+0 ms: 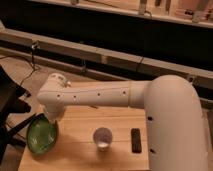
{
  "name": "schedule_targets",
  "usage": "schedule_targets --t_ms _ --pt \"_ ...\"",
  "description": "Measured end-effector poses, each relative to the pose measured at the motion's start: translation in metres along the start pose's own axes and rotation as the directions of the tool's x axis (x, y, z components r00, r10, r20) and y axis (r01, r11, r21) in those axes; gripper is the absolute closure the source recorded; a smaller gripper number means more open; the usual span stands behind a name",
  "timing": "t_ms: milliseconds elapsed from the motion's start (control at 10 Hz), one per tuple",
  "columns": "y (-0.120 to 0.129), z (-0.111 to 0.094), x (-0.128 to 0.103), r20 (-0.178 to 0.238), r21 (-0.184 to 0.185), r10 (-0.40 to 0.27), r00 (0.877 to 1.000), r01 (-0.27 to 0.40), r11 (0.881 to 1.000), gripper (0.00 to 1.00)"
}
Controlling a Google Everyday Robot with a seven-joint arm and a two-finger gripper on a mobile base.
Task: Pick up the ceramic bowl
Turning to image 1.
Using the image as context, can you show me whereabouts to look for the green ceramic bowl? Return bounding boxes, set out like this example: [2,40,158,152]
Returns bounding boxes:
[26,113,58,155]

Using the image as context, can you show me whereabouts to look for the white paper cup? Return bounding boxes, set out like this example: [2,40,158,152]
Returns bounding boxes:
[93,127,113,151]

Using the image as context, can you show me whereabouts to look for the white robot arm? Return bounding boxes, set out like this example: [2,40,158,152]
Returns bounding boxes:
[37,73,208,171]

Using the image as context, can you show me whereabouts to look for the long wooden shelf beam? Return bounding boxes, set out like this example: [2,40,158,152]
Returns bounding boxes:
[0,29,213,89]

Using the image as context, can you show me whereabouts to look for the black cable on floor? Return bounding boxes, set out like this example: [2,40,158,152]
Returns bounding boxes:
[0,40,41,88]

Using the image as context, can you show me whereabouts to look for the black chair base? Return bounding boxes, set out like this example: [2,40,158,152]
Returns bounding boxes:
[0,65,35,164]

